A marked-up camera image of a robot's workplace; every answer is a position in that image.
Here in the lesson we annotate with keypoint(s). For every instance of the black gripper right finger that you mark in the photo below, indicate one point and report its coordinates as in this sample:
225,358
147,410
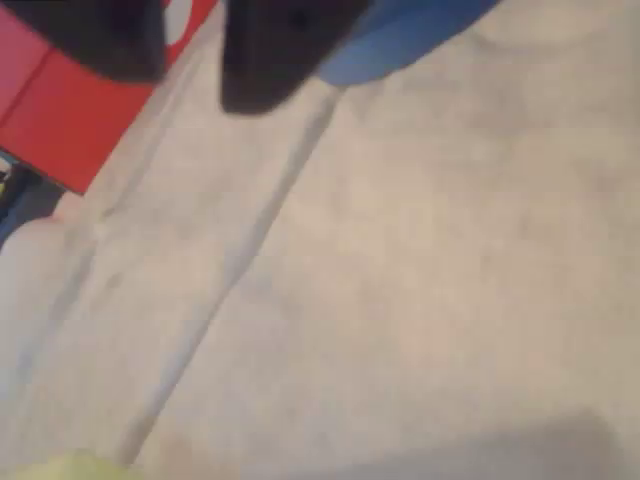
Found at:
270,55

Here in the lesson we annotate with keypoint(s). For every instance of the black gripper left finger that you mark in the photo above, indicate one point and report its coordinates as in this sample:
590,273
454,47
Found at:
100,35

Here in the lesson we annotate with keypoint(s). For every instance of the yellow rectangular block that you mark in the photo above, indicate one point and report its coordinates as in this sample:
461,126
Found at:
75,467

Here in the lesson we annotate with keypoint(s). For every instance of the red object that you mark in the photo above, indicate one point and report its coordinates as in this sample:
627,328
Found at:
65,120

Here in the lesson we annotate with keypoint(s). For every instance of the blue plastic cup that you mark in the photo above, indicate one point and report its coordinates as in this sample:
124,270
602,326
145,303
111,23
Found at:
390,40

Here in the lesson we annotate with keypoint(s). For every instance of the plain white cloth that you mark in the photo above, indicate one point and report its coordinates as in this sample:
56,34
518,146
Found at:
400,275

